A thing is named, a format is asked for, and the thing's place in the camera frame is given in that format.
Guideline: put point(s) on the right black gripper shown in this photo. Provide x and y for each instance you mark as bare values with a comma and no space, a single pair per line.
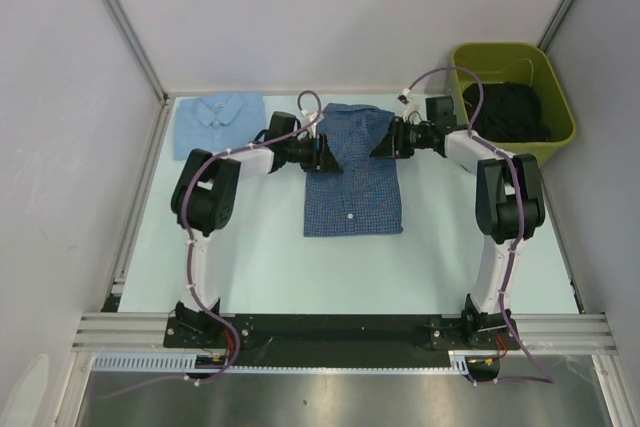
393,144

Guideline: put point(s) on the light blue folded shirt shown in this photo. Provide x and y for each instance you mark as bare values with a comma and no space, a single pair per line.
217,122

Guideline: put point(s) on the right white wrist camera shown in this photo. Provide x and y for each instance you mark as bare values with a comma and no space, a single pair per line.
410,106

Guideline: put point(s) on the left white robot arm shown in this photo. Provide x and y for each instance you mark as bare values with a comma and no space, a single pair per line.
203,202

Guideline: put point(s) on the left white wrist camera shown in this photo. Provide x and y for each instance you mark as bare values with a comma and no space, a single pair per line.
311,118

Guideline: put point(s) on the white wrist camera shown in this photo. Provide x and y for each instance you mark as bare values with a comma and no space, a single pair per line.
410,106
311,118

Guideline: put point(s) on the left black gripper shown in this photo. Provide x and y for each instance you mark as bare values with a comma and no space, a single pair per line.
320,159

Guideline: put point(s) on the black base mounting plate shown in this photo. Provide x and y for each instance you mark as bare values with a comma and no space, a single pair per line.
332,341

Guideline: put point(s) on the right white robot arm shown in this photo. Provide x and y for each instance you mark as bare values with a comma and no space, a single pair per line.
509,207

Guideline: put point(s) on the blue checkered long sleeve shirt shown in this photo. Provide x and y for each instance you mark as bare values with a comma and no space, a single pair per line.
364,197

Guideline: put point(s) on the aluminium frame rail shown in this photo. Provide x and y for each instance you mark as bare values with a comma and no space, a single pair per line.
120,332

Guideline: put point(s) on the black clothes in bin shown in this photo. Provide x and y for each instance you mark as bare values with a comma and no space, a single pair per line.
510,113

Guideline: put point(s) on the white slotted cable duct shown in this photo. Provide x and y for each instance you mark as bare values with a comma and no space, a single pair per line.
144,362

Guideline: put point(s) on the olive green plastic bin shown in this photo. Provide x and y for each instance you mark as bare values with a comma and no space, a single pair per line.
515,62

